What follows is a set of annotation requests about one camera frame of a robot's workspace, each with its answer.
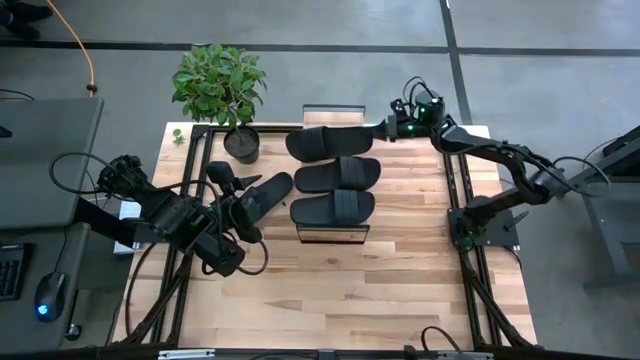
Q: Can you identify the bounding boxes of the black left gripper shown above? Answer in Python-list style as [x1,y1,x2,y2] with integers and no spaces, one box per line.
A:
[212,173,265,245]

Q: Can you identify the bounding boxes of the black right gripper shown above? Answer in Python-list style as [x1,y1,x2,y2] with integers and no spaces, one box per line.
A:
[372,113,419,143]

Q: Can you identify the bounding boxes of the black foam slide sandal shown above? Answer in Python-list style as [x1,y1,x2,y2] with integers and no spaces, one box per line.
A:
[293,155,382,194]
[234,171,295,236]
[289,188,376,227]
[284,124,375,163]

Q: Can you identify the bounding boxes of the white box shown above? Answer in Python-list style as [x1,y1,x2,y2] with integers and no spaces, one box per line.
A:
[113,202,144,256]

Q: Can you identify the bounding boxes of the green potted plant, black pot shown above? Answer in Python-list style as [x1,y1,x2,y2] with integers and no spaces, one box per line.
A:
[171,42,269,165]

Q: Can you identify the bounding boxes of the grey desk top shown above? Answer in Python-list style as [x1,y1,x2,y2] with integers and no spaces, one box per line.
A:
[0,222,91,354]
[0,97,105,231]

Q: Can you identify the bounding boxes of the black mouse with blue light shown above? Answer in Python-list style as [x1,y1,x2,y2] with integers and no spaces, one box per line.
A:
[33,271,68,323]

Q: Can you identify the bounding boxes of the grey metal stand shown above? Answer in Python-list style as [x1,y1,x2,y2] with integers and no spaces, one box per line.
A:
[569,124,640,291]

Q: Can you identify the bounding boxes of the black keyboard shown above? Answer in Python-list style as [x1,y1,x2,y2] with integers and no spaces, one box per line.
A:
[0,243,27,302]

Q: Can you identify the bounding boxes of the person's shoes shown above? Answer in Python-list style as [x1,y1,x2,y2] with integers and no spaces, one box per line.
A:
[0,0,54,41]

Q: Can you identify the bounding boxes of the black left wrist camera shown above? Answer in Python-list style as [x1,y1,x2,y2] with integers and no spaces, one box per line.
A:
[205,160,236,197]

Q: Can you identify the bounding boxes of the black cable loop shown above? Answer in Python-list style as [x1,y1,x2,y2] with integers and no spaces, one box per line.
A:
[202,239,270,277]

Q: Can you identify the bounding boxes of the black aluminium table frame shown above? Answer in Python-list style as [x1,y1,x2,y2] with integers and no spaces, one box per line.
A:
[112,123,539,360]

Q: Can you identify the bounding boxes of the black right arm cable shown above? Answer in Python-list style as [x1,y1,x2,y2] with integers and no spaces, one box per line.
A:
[552,155,611,199]

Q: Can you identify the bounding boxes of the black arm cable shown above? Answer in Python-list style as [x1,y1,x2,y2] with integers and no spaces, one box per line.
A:
[48,151,126,196]
[552,155,611,199]

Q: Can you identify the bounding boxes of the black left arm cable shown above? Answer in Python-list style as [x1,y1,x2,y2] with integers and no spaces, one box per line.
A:
[48,151,126,196]

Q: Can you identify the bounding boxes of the orange cable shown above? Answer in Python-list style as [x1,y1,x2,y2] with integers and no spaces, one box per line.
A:
[46,0,97,99]

